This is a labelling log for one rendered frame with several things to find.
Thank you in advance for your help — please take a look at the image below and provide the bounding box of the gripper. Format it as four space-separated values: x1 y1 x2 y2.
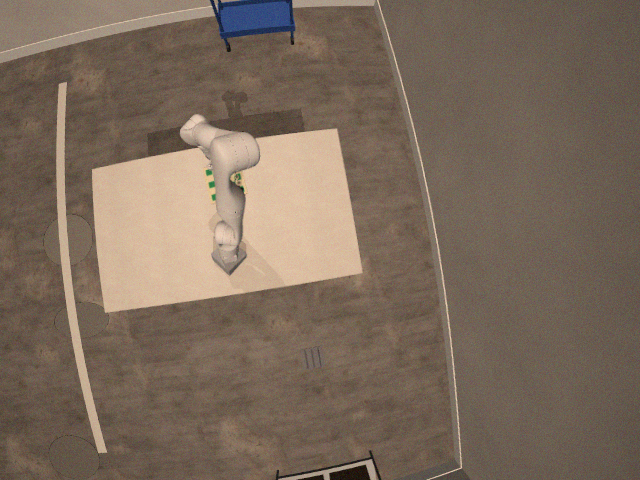
204 153 213 171

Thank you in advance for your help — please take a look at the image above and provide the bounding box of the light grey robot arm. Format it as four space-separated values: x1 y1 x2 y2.
180 114 260 263

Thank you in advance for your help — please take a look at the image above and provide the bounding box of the green and cream chessboard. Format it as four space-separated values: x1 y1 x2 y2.
203 168 248 204

